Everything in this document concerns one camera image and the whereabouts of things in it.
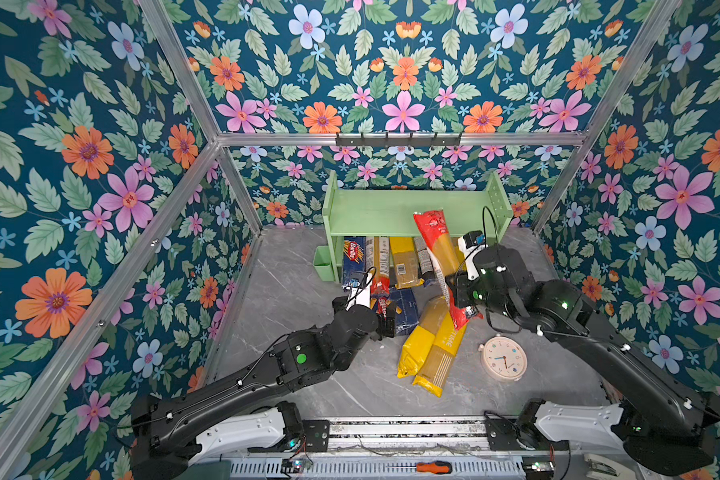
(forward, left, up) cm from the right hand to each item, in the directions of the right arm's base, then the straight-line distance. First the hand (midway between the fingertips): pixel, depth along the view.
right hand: (449, 277), depth 66 cm
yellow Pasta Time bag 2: (-10, +1, -30) cm, 32 cm away
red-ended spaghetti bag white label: (+9, +16, -17) cm, 25 cm away
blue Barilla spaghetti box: (+19, +24, -16) cm, 35 cm away
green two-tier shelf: (+27, +12, -5) cm, 30 cm away
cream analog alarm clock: (-7, -19, -30) cm, 37 cm away
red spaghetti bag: (+2, +1, +3) cm, 4 cm away
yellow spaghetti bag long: (+16, +8, -17) cm, 25 cm away
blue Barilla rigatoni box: (+7, +8, -27) cm, 29 cm away
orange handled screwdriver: (-32, +2, -32) cm, 45 cm away
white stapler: (-33, -35, -30) cm, 56 cm away
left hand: (-4, +14, -3) cm, 15 cm away
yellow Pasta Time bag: (-2, +4, -29) cm, 29 cm away
